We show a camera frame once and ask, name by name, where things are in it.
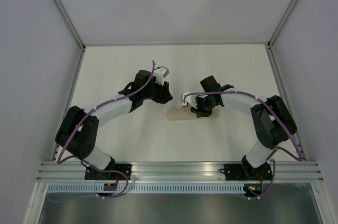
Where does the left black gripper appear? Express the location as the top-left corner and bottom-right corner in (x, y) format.
(143, 77), (173, 105)

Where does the beige cloth napkin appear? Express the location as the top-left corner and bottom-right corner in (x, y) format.
(166, 107), (220, 121)

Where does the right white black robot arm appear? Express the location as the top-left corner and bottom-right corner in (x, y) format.
(181, 76), (297, 179)

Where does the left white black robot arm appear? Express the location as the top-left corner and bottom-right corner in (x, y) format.
(55, 67), (173, 180)

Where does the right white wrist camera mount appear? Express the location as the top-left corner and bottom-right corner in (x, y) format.
(181, 92), (197, 108)

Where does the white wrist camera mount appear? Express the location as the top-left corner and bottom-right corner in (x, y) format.
(181, 92), (197, 108)
(153, 66), (170, 85)

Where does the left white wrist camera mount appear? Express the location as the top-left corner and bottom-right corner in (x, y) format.
(153, 66), (170, 85)

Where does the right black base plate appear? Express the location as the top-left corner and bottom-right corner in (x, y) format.
(219, 163), (273, 182)

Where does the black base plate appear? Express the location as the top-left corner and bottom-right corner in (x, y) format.
(219, 163), (273, 182)
(84, 163), (132, 181)

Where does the right aluminium side rail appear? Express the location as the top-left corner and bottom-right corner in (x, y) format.
(265, 42), (308, 161)

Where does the aluminium side rail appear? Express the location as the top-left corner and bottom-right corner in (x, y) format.
(50, 45), (87, 161)
(265, 42), (308, 161)

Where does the left aluminium side rail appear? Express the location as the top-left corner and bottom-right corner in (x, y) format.
(50, 45), (87, 161)

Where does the aluminium front mounting rail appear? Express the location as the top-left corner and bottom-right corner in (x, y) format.
(36, 161), (324, 183)

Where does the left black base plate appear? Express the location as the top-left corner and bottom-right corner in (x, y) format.
(84, 163), (132, 181)

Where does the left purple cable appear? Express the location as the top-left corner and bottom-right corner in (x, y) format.
(47, 60), (158, 203)

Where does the white slotted cable duct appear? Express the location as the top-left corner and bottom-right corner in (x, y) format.
(47, 182), (245, 194)

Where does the left aluminium frame post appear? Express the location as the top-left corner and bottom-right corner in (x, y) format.
(52, 0), (86, 51)

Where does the aluminium frame post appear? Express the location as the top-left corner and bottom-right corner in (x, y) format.
(266, 0), (299, 49)
(52, 0), (86, 51)

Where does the right aluminium frame post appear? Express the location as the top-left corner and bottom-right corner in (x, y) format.
(266, 0), (299, 49)

